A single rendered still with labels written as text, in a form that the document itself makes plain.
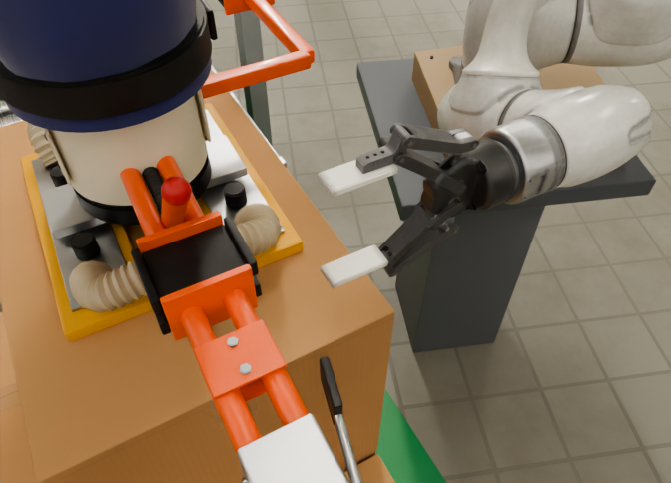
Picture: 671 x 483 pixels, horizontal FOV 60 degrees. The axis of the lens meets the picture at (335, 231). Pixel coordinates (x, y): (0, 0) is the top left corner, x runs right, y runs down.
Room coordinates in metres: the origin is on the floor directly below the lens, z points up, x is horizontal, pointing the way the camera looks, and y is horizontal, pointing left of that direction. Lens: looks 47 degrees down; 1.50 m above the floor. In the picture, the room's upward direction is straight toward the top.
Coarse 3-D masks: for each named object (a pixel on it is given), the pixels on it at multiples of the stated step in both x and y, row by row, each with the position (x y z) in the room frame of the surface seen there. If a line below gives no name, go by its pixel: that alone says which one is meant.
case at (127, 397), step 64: (0, 128) 0.74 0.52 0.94; (256, 128) 0.74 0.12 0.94; (0, 192) 0.59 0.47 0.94; (0, 256) 0.47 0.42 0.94; (320, 256) 0.47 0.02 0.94; (128, 320) 0.38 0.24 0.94; (320, 320) 0.38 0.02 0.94; (384, 320) 0.38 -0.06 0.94; (64, 384) 0.30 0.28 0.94; (128, 384) 0.30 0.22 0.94; (192, 384) 0.30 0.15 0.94; (320, 384) 0.34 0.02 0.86; (384, 384) 0.39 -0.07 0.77; (64, 448) 0.23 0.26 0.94; (128, 448) 0.23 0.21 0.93; (192, 448) 0.26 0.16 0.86
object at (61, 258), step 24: (24, 168) 0.62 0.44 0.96; (48, 168) 0.61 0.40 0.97; (48, 240) 0.48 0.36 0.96; (72, 240) 0.46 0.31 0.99; (96, 240) 0.48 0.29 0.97; (120, 240) 0.48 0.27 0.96; (48, 264) 0.44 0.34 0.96; (72, 264) 0.44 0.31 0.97; (120, 264) 0.44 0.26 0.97; (72, 312) 0.37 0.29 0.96; (96, 312) 0.37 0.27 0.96; (120, 312) 0.38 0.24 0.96; (144, 312) 0.39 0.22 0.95; (72, 336) 0.35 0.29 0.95
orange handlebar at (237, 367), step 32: (256, 0) 0.87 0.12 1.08; (288, 32) 0.77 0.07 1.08; (256, 64) 0.69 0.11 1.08; (288, 64) 0.70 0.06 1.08; (160, 160) 0.49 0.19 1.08; (128, 192) 0.45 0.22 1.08; (160, 224) 0.40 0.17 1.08; (192, 320) 0.28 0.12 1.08; (256, 320) 0.28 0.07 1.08; (224, 352) 0.25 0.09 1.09; (256, 352) 0.25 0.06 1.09; (224, 384) 0.22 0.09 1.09; (256, 384) 0.23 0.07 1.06; (288, 384) 0.22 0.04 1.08; (224, 416) 0.20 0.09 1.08; (288, 416) 0.20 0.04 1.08
